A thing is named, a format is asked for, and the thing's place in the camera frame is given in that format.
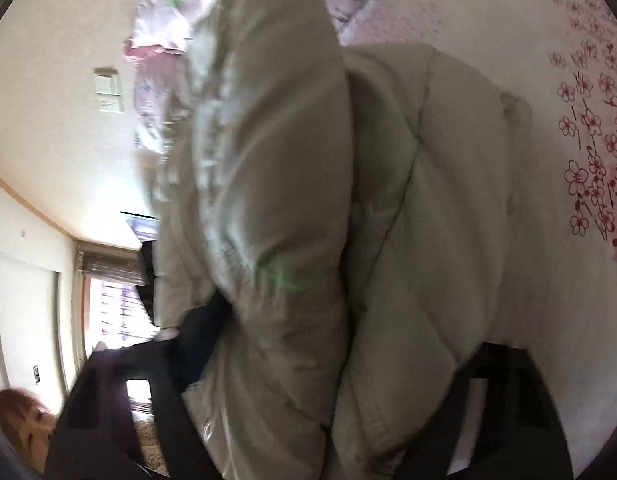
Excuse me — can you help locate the white wall switch panel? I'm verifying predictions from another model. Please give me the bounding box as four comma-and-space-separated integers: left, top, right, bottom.
94, 67, 124, 114

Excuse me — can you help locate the pink cherry blossom bedsheet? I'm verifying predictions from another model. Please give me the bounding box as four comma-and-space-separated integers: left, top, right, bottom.
345, 0, 617, 478

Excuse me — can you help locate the person's head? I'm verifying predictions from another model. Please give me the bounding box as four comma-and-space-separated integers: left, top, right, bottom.
0, 388, 58, 476

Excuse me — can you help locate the small pink floral pillow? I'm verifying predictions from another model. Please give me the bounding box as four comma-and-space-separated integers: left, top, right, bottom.
124, 0, 216, 154

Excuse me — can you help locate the beige puffer jacket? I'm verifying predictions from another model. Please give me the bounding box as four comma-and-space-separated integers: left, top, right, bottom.
153, 0, 531, 479

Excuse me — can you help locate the framed purple picture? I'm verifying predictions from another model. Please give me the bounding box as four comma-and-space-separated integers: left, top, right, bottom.
121, 211, 159, 243

